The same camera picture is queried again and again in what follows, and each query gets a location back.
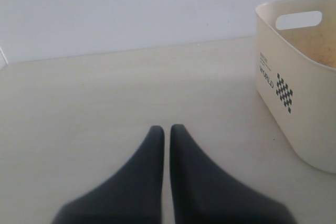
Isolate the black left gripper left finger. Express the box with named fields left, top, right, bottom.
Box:
left=52, top=125, right=165, bottom=223

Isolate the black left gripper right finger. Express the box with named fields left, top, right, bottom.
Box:
left=170, top=124, right=293, bottom=223

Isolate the cream bin with sticker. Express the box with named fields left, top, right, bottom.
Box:
left=255, top=0, right=335, bottom=173

